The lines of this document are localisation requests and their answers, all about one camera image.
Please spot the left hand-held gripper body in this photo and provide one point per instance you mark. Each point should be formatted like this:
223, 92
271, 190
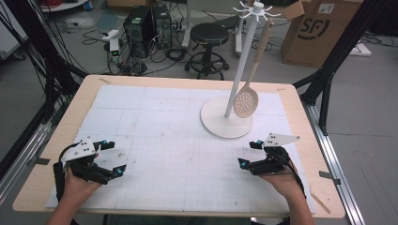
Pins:
79, 150

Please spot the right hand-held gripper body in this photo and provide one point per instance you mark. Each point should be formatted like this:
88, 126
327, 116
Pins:
277, 140

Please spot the white utensil stand with hooks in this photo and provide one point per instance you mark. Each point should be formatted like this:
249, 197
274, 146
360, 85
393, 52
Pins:
242, 62

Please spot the person's left hand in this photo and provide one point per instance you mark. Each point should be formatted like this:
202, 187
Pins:
78, 189

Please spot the person's right hand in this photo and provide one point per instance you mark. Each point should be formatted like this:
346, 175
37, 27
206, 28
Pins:
283, 184

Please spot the black tape strip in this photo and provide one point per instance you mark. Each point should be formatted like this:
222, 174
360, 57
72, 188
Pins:
42, 161
328, 176

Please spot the white grid mat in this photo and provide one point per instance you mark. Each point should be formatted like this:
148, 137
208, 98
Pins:
169, 131

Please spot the thin wooden stick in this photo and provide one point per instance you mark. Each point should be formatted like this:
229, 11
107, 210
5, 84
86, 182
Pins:
319, 202

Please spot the small device with green display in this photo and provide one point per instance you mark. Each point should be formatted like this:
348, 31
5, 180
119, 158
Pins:
114, 50

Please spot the white power strip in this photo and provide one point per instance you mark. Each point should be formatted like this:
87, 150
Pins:
110, 35

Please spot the large printed cardboard box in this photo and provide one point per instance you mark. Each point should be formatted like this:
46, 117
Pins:
316, 37

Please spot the large black computer tower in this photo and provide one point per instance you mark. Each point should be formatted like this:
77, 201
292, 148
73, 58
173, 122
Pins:
137, 31

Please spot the black round stool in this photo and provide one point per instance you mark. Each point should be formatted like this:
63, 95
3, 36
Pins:
209, 34

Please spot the white flat floor socket box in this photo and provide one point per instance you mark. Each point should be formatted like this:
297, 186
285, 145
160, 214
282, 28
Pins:
361, 50

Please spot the slim black computer tower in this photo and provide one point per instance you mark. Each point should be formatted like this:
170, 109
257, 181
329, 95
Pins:
162, 25

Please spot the aluminium rail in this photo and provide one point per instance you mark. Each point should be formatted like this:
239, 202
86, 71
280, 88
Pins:
334, 162
22, 159

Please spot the black metal frame strut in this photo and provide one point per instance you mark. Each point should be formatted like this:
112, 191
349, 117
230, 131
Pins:
28, 34
341, 50

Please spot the white metal stand post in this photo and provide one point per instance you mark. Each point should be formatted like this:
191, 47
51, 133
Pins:
187, 22

